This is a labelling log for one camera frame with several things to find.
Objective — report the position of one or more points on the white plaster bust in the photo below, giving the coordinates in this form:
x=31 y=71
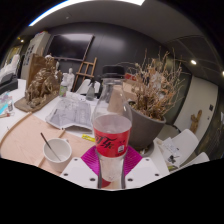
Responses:
x=69 y=80

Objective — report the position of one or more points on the small yellow flat item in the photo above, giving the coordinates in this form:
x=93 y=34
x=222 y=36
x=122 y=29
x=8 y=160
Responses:
x=88 y=138

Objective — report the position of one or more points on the green-tinted plastic bottle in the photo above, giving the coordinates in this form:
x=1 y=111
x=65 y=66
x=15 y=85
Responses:
x=63 y=90

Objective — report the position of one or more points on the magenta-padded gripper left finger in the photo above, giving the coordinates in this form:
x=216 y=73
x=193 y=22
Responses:
x=80 y=171

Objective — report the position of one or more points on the cardboard box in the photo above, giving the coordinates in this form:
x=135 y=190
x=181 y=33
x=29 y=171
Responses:
x=115 y=100

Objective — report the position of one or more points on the white chair behind table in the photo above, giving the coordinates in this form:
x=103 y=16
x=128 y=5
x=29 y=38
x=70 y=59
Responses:
x=82 y=87

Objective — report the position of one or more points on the wooden figure by wall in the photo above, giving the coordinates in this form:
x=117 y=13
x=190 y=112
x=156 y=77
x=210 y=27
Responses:
x=196 y=121

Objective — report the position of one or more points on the white ceramic mug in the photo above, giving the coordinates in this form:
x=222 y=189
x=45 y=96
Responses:
x=53 y=163

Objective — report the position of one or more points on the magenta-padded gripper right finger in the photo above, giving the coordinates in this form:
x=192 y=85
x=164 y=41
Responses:
x=144 y=171

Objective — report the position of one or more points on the grey spray bottle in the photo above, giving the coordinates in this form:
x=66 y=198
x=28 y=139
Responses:
x=90 y=93

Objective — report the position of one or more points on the wooden easel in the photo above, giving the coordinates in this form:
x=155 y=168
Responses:
x=86 y=70

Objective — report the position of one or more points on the papers on chair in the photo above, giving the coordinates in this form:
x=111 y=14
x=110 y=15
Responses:
x=170 y=151

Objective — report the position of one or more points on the open grey newspaper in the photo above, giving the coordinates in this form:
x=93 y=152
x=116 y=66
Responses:
x=71 y=113

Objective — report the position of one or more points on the grey pot with dried plant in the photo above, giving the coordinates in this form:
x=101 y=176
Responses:
x=146 y=128

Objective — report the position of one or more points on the stack of white canvases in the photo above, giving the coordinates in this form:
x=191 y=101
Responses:
x=8 y=68

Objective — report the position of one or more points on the tan canvas table mat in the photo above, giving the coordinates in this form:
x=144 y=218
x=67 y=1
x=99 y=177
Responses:
x=23 y=136

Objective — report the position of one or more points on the clear red-label drink bottle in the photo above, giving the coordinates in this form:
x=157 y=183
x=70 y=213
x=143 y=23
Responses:
x=112 y=133

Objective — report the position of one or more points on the black wall screen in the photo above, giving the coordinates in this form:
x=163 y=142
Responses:
x=68 y=46

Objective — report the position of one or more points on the white chair with papers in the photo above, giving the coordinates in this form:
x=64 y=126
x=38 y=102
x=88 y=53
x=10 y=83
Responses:
x=186 y=140

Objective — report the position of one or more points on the dark grey stacked boxes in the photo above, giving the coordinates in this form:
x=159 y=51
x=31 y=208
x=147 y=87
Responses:
x=7 y=87

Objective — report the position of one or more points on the colourful painted sheet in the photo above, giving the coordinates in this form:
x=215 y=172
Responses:
x=5 y=105

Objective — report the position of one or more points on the metal stirrer in mug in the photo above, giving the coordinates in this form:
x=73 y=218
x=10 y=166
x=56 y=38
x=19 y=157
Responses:
x=50 y=145

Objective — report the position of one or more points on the grey plant pot saucer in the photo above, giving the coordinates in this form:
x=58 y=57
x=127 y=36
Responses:
x=149 y=150

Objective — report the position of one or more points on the white cabinet with posters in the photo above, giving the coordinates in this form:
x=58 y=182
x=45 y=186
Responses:
x=33 y=50

